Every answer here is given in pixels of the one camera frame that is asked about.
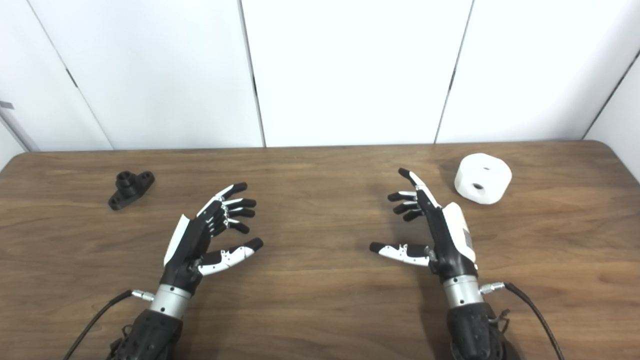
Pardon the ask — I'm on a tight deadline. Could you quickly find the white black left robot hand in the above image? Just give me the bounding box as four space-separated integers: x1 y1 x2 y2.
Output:
160 182 264 296

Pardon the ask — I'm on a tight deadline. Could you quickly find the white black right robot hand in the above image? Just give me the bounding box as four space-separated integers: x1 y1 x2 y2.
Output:
369 167 479 283

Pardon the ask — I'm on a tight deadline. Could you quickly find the round white plastic piece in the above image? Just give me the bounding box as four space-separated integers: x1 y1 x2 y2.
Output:
453 153 513 205

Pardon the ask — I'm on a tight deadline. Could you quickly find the black plastic holder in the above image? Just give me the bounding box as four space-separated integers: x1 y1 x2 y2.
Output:
108 170 156 211

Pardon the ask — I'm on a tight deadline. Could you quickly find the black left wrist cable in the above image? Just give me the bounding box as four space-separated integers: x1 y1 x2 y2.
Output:
62 289 155 360

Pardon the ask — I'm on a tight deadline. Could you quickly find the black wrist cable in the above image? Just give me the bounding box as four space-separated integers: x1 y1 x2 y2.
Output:
479 281 566 360
62 289 155 360

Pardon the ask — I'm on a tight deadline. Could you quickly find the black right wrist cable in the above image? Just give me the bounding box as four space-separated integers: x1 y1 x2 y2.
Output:
479 281 566 360

